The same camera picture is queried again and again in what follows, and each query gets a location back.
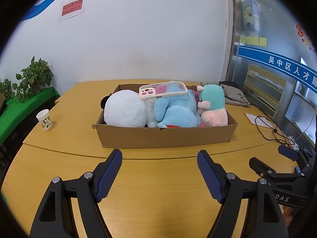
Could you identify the cartoon sheep poster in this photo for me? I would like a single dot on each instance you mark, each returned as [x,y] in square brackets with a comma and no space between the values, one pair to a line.
[250,12]

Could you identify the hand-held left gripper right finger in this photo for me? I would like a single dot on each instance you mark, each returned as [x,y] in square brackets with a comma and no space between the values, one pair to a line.
[210,176]

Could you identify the yellow sticky note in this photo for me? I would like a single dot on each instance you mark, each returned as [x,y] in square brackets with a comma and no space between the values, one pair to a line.
[262,42]
[252,40]
[243,39]

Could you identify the red wall sign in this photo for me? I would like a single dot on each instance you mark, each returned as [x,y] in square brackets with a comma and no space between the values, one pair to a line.
[72,8]

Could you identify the blue window banner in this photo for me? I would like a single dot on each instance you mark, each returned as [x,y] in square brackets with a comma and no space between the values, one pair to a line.
[272,62]

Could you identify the teal and pink plush toy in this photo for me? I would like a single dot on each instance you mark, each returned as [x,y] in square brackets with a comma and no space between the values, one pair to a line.
[213,99]

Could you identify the green cloth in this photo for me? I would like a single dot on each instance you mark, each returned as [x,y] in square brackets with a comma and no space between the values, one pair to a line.
[22,109]

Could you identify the large green potted plant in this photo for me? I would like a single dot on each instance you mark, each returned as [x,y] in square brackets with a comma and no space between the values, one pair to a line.
[34,76]

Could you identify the red window stickers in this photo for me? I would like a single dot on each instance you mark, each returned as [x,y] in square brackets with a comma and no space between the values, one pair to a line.
[305,38]

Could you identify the white paper cup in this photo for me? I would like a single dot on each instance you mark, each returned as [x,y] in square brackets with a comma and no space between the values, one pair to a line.
[44,120]

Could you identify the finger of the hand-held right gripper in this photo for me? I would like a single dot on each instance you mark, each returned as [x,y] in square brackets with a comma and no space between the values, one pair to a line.
[287,152]
[260,166]

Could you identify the clear white-rimmed phone case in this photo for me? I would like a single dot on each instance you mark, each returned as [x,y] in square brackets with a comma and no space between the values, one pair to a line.
[148,93]

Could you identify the white and black plush toy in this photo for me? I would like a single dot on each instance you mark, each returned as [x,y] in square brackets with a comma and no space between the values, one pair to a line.
[123,109]

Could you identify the black pouch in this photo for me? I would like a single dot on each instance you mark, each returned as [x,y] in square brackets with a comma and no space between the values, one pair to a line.
[227,83]

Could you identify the grey cloth bag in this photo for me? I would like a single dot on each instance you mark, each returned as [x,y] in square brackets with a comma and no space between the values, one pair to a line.
[235,96]

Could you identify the brown cardboard box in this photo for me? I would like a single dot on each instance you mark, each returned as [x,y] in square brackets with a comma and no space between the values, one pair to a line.
[163,136]

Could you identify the white power strip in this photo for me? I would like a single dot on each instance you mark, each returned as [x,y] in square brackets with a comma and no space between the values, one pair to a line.
[291,141]

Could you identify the blue plush toy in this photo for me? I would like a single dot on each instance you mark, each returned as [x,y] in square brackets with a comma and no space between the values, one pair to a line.
[175,111]

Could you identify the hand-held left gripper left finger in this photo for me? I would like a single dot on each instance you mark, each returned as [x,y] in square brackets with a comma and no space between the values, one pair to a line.
[109,176]

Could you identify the small green potted plant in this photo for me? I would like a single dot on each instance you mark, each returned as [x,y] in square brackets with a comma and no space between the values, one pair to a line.
[6,89]

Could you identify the white paper sheet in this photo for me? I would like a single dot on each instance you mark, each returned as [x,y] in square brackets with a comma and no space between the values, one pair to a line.
[252,119]

